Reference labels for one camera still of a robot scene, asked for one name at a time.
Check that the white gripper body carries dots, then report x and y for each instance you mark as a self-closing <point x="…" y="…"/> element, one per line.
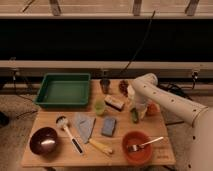
<point x="141" y="104"/>

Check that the green pepper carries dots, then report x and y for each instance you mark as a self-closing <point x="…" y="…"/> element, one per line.
<point x="134" y="115"/>

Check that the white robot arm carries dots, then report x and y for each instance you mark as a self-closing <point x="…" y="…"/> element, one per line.
<point x="199" y="116"/>

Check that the small metal cup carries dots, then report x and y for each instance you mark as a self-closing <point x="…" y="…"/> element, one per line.
<point x="105" y="85"/>

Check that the light green plastic cup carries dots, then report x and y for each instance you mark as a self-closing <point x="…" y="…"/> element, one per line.
<point x="99" y="107"/>

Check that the orange round fruit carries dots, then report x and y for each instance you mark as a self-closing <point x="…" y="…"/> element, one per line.
<point x="152" y="109"/>

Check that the dark red grape bunch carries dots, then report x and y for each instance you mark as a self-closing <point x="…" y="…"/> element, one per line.
<point x="123" y="85"/>

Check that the blue sponge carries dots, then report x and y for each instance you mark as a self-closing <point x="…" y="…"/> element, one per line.
<point x="108" y="126"/>

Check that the metal fork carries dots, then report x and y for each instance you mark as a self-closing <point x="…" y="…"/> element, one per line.
<point x="145" y="144"/>

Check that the orange bowl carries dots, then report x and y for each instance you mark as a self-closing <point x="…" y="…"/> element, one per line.
<point x="140" y="157"/>

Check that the grey folded cloth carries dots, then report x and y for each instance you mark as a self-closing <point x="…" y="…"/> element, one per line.
<point x="84" y="125"/>

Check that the green plastic tray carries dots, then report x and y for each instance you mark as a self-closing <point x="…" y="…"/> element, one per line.
<point x="64" y="90"/>

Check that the dark purple bowl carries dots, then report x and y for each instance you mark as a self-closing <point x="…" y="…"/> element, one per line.
<point x="44" y="141"/>

